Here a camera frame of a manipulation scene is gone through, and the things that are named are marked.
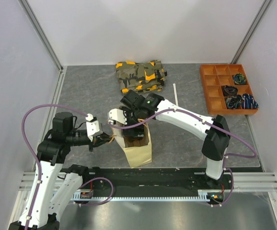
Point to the cardboard cup carrier tray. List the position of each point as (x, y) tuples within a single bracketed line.
[(135, 143)]

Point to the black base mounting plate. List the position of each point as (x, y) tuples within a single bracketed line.
[(154, 182)]

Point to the camouflage folded cloth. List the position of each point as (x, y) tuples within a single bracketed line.
[(140, 77)]

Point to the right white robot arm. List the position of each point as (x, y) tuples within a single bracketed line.
[(215, 142)]

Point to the dark brown rolled sock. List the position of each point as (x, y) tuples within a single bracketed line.
[(228, 90)]

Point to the blue white striped sock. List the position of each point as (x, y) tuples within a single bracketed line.
[(248, 102)]

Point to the dark blue patterned sock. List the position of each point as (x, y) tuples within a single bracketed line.
[(233, 102)]

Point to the left aluminium frame post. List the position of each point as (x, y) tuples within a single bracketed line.
[(40, 32)]

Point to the white slotted cable duct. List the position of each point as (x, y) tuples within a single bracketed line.
[(201, 197)]

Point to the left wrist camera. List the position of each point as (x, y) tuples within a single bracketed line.
[(93, 126)]

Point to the white straw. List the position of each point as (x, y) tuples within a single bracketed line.
[(175, 94)]

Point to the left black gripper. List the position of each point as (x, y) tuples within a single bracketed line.
[(99, 140)]

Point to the right aluminium frame post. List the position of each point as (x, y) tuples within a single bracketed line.
[(251, 30)]

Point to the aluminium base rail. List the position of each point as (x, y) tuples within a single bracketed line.
[(243, 181)]

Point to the aluminium frame post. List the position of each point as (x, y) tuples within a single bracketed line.
[(40, 32), (251, 30)]

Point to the blue yellow rolled sock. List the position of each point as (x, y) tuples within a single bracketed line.
[(239, 79)]

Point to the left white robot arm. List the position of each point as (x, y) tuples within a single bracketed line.
[(53, 186)]

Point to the brown paper bag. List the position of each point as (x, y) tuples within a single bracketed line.
[(136, 156)]

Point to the orange compartment organizer tray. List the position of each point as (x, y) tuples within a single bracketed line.
[(213, 77)]

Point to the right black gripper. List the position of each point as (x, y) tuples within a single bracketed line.
[(129, 132)]

